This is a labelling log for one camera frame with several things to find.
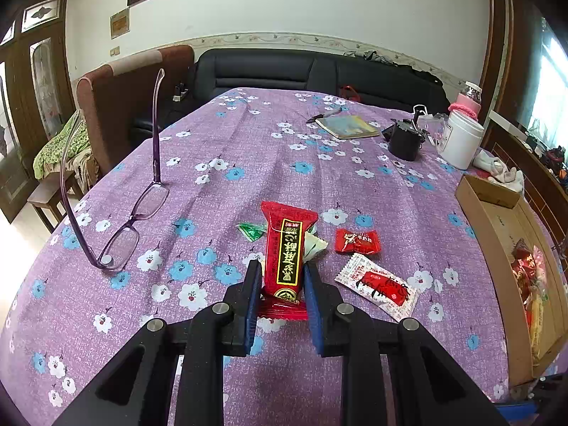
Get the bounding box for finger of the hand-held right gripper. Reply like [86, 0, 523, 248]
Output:
[493, 375, 555, 426]

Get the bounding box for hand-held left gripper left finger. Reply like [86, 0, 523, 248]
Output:
[53, 260, 263, 426]

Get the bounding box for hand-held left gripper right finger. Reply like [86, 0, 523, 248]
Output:
[303, 261, 511, 426]

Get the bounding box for red bar packet black label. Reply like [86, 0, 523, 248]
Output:
[258, 201, 319, 322]

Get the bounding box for white packet red print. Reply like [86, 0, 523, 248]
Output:
[335, 253, 420, 322]

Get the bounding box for green candy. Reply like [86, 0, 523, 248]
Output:
[236, 222, 330, 262]

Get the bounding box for small red candy packet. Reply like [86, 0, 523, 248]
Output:
[335, 228, 382, 256]

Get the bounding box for shiny dark red snack packet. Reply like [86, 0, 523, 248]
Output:
[509, 239, 533, 302]

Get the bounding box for shallow cardboard box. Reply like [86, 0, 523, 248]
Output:
[455, 174, 562, 387]

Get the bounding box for purple floral tablecloth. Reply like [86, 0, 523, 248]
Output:
[0, 88, 560, 426]

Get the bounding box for yellow green notebook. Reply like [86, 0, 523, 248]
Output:
[319, 115, 381, 140]

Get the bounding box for black cylinder holder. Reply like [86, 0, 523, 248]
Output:
[382, 120, 429, 162]

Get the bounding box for black pen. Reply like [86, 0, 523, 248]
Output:
[306, 106, 343, 124]

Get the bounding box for white plastic jar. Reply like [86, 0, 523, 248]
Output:
[437, 110, 485, 170]

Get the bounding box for wooden stool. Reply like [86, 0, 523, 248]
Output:
[27, 169, 85, 234]

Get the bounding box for white crumpled cloth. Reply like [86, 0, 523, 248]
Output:
[473, 148, 525, 193]

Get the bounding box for black leather sofa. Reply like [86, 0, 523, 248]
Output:
[129, 48, 451, 143]

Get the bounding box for brown armchair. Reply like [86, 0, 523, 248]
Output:
[76, 44, 196, 178]

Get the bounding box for green patterned cloth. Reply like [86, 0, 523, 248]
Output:
[33, 111, 96, 180]

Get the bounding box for bottle with pink sleeve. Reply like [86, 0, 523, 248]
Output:
[448, 81, 484, 120]

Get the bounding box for dark cloth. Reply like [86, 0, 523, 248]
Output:
[402, 66, 444, 87]

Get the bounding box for wooden door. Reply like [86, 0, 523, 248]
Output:
[0, 0, 76, 223]

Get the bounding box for frosted glass panel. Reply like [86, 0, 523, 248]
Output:
[517, 18, 568, 143]

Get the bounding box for purple frame eyeglasses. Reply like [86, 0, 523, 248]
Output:
[60, 69, 170, 271]

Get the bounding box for small wall plaque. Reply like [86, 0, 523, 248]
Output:
[110, 8, 131, 39]

